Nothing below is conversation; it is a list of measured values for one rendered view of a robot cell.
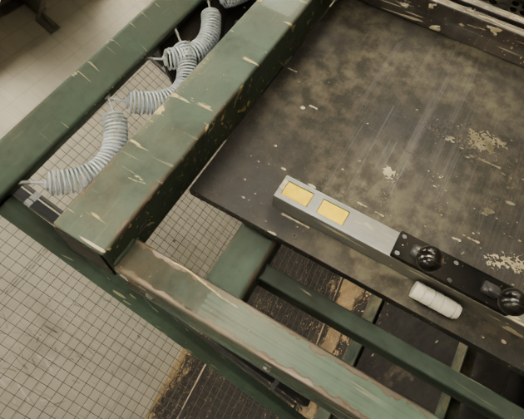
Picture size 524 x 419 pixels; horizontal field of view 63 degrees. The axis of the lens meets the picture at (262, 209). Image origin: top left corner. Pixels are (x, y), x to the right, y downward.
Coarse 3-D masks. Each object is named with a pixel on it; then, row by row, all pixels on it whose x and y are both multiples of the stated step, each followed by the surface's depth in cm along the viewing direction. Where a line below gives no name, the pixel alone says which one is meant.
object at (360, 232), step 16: (288, 176) 77; (320, 192) 76; (288, 208) 76; (304, 208) 74; (320, 224) 75; (336, 224) 73; (352, 224) 73; (368, 224) 73; (352, 240) 73; (368, 240) 72; (384, 240) 72; (368, 256) 75; (384, 256) 72; (400, 272) 73; (416, 272) 70; (448, 288) 69; (464, 304) 71; (480, 304) 68; (496, 320) 69; (512, 320) 67
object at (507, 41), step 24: (360, 0) 106; (384, 0) 103; (408, 0) 100; (432, 0) 97; (456, 0) 98; (432, 24) 101; (456, 24) 98; (480, 24) 96; (504, 24) 94; (480, 48) 100; (504, 48) 97
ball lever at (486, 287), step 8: (480, 288) 68; (488, 288) 67; (496, 288) 67; (512, 288) 57; (496, 296) 63; (504, 296) 57; (512, 296) 56; (520, 296) 56; (504, 304) 57; (512, 304) 56; (520, 304) 56; (504, 312) 58; (512, 312) 56; (520, 312) 56
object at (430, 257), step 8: (416, 248) 69; (424, 248) 60; (432, 248) 59; (416, 256) 60; (424, 256) 59; (432, 256) 58; (440, 256) 58; (424, 264) 59; (432, 264) 58; (440, 264) 59; (432, 272) 60
